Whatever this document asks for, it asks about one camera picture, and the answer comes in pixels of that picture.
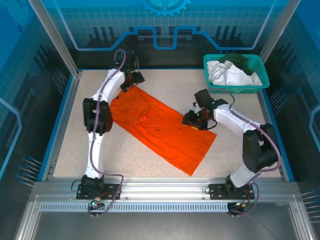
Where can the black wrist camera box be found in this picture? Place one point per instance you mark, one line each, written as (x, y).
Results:
(189, 118)
(138, 77)

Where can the orange t-shirt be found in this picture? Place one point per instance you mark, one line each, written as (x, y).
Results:
(162, 125)

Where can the white t-shirt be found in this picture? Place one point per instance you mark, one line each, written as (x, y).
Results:
(235, 76)

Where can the aluminium front rail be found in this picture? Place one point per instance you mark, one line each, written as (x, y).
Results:
(162, 188)

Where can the teal plastic basket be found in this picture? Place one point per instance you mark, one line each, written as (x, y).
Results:
(261, 75)

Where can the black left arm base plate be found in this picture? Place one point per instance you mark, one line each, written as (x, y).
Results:
(112, 190)

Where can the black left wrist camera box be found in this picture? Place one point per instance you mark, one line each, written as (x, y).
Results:
(138, 77)

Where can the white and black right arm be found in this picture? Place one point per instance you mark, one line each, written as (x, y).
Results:
(257, 147)

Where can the dark green t-shirt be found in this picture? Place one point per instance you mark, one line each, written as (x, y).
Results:
(237, 61)

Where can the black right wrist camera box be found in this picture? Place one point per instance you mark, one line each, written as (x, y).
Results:
(189, 118)

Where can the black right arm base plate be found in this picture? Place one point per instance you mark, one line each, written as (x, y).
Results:
(216, 191)

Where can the aluminium frame post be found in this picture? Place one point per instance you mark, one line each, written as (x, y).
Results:
(280, 30)
(55, 37)

